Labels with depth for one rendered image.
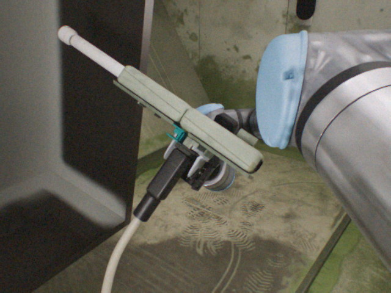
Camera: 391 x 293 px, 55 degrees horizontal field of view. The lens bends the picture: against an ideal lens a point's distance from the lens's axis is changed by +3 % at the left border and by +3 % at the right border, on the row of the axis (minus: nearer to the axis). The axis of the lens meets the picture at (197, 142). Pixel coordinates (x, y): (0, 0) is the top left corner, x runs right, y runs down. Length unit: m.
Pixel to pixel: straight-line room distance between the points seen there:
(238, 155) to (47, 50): 0.68
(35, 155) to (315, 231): 1.23
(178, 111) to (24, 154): 0.66
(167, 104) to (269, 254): 1.11
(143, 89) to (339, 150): 0.44
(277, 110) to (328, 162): 0.07
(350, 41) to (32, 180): 1.03
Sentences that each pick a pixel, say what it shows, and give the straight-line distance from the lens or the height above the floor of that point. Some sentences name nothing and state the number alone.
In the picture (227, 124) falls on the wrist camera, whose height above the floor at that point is 0.82.
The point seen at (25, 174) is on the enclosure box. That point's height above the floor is 0.55.
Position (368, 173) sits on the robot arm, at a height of 0.95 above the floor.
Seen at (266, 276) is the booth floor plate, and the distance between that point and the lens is 1.53.
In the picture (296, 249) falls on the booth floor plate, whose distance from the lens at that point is 1.68.
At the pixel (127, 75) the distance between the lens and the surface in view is 0.69.
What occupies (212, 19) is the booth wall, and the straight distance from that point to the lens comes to 2.65.
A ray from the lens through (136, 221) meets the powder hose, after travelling 0.66.
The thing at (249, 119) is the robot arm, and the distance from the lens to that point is 0.92.
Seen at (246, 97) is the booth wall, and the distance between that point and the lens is 2.58.
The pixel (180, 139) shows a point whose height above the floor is 0.83.
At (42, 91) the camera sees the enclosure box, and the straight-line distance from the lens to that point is 1.14.
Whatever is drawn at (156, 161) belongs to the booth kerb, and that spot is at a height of 0.09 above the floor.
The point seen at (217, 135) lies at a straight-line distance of 0.60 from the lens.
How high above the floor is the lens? 1.07
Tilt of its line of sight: 23 degrees down
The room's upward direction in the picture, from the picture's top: straight up
